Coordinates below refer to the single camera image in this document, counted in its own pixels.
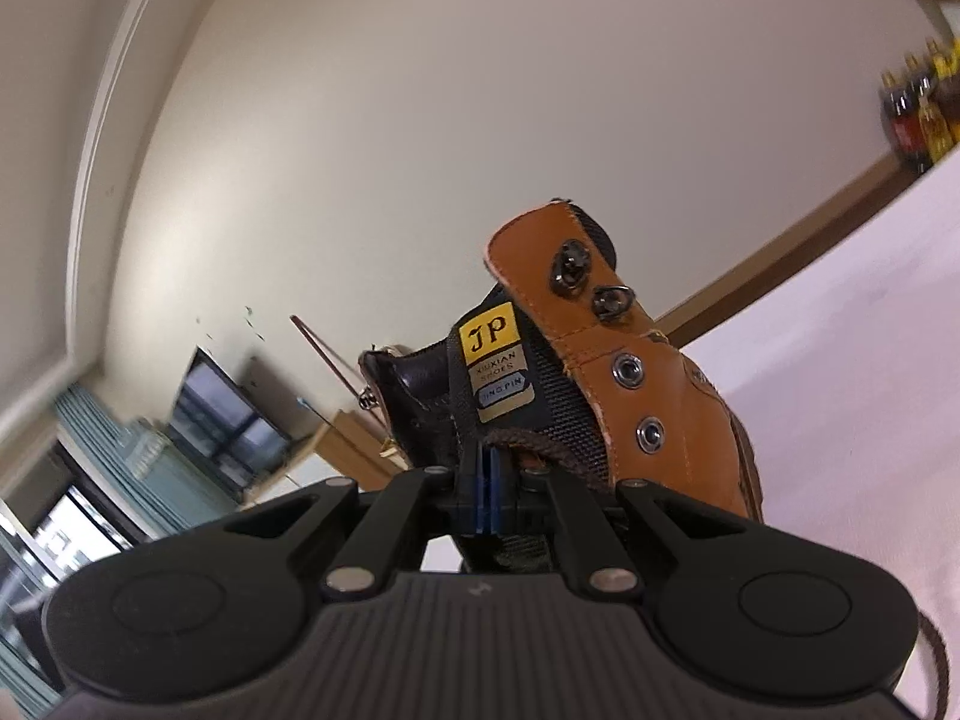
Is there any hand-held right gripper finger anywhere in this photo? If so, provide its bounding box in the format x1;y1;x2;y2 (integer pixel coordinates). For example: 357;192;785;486
225;444;492;601
491;448;751;601

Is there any dark brown shoelace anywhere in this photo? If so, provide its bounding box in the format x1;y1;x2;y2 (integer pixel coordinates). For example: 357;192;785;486
480;429;952;720

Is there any brown leather boot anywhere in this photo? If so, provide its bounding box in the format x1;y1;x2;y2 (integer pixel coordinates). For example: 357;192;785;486
356;197;766;577

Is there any wooden television cabinet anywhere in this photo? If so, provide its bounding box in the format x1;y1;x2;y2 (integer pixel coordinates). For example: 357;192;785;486
240;409;398;503

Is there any thin wooden stick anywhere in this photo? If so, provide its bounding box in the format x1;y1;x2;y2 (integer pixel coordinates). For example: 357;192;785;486
291;315;376;410

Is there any flat screen television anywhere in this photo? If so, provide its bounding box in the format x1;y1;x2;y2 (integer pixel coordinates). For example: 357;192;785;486
166;347;293;500

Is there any cluster of cooking oil bottles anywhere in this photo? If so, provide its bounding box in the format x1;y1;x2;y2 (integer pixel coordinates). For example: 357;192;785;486
877;37;960;177

